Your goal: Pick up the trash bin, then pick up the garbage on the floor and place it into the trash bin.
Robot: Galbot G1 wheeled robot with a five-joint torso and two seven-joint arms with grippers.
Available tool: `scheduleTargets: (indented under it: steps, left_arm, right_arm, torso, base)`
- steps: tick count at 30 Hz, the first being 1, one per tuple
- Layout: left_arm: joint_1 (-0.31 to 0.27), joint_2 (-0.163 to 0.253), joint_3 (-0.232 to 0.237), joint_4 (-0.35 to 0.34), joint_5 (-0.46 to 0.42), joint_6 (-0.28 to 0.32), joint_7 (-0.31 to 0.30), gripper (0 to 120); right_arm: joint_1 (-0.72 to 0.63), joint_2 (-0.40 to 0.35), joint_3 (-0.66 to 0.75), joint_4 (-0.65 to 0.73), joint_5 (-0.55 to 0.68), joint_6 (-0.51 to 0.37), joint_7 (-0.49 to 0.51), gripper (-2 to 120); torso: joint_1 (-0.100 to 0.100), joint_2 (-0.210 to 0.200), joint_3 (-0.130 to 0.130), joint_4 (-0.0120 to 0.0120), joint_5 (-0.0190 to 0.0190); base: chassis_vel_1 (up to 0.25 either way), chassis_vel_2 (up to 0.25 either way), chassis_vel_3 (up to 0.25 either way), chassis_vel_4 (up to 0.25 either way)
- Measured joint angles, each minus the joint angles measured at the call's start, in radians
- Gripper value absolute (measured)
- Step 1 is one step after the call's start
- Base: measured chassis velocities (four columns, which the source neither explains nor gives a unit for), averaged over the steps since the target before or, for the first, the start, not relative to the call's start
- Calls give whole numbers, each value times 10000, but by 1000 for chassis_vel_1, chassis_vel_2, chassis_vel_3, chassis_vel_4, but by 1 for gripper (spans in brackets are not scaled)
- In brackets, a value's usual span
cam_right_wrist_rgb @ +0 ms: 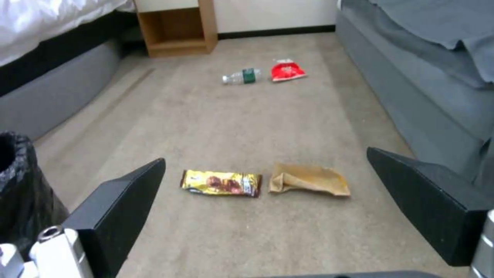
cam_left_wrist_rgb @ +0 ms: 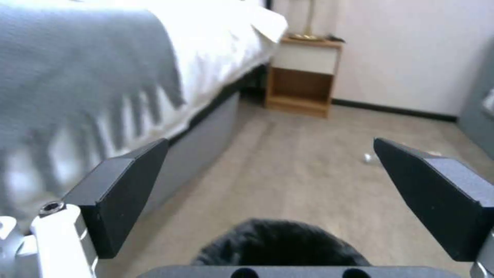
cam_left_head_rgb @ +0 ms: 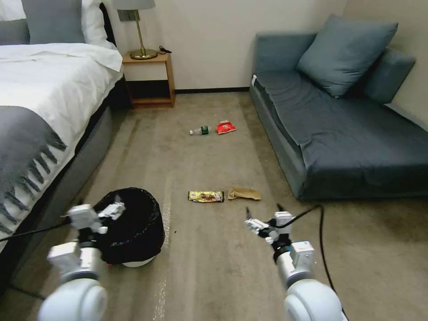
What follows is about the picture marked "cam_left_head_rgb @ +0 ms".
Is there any trash bin with black bag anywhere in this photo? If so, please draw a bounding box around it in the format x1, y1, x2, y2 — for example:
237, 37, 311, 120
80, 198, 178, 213
93, 188, 166, 269

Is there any crumpled brown paper bag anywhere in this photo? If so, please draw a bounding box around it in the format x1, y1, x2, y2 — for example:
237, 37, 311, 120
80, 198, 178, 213
227, 187, 262, 202

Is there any grey bed base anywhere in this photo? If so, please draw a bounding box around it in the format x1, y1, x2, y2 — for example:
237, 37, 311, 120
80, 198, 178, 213
0, 78, 133, 295

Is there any dark gold snack wrapper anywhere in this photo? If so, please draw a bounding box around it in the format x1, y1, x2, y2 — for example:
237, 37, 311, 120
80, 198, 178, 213
188, 190, 225, 203

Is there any blue grey sofa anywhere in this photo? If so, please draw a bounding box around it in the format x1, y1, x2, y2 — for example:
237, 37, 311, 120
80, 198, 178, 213
248, 32, 428, 202

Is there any red snack bag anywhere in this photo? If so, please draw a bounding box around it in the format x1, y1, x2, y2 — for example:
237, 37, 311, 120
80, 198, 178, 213
215, 120, 237, 136

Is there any grey fringed blanket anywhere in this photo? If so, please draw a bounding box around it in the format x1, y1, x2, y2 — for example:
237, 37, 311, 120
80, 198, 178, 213
0, 105, 68, 236

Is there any wooden nightstand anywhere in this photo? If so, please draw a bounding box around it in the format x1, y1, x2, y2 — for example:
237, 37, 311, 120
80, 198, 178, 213
121, 52, 177, 110

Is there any white bed duvet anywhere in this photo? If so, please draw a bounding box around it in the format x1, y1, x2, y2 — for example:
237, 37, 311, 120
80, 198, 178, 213
0, 42, 123, 252

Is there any brass table lamp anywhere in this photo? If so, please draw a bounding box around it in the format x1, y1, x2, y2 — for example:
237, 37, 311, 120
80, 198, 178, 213
112, 0, 158, 61

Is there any large blue square cushion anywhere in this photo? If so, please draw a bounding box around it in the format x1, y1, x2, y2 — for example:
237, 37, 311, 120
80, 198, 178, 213
296, 13, 399, 99

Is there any blue rectangular back cushion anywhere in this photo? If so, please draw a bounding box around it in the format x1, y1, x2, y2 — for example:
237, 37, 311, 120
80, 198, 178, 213
358, 48, 417, 105

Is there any dark headboard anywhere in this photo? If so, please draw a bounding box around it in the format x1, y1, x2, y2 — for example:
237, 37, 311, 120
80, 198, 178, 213
99, 2, 118, 48

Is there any white pillow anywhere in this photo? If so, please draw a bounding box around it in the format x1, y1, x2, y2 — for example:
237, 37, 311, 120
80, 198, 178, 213
80, 0, 117, 51
0, 0, 27, 21

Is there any large grey pillow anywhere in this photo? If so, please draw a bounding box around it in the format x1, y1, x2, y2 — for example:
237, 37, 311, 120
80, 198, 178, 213
21, 0, 86, 45

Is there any grey bolster pillow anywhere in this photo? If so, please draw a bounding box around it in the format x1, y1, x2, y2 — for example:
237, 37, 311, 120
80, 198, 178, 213
0, 18, 31, 46

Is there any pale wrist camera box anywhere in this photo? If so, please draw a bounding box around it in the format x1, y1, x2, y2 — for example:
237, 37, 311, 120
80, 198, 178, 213
274, 211, 296, 232
66, 204, 100, 230

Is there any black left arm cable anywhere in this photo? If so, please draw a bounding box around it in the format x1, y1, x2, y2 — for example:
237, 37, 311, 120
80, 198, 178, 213
0, 214, 75, 242

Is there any grey wall switch plate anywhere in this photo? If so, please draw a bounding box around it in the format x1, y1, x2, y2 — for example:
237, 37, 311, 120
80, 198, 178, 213
117, 9, 140, 23

